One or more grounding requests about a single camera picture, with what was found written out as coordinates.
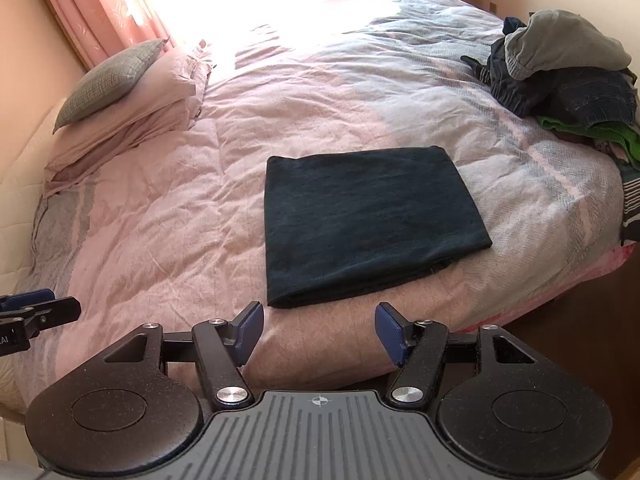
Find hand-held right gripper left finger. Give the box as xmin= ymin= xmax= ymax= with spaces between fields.
xmin=102 ymin=301 xmax=264 ymax=408

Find grey sweatshirt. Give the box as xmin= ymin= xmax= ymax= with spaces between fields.
xmin=502 ymin=8 xmax=634 ymax=81

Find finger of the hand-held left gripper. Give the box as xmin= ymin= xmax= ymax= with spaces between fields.
xmin=20 ymin=297 xmax=82 ymax=334
xmin=0 ymin=288 xmax=55 ymax=312

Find grey cushion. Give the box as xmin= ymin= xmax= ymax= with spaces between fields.
xmin=53 ymin=38 xmax=167 ymax=134

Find pink and grey bedspread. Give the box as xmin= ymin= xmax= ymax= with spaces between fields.
xmin=10 ymin=0 xmax=632 ymax=413

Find green knitted garment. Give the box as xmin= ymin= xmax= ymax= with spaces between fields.
xmin=533 ymin=115 xmax=640 ymax=164

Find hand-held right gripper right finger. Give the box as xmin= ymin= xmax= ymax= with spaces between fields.
xmin=375 ymin=302 xmax=538 ymax=406

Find pink curtain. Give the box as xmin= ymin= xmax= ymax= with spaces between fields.
xmin=29 ymin=0 xmax=177 ymax=70

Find dark jacket with ribbed hem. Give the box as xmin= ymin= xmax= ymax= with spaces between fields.
xmin=487 ymin=16 xmax=557 ymax=119

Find black white striped garment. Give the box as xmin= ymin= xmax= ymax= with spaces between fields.
xmin=619 ymin=162 xmax=640 ymax=247

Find dark denim garment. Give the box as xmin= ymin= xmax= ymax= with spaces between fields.
xmin=540 ymin=67 xmax=639 ymax=129

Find dark blue jeans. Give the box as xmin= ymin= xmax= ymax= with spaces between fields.
xmin=263 ymin=146 xmax=495 ymax=310

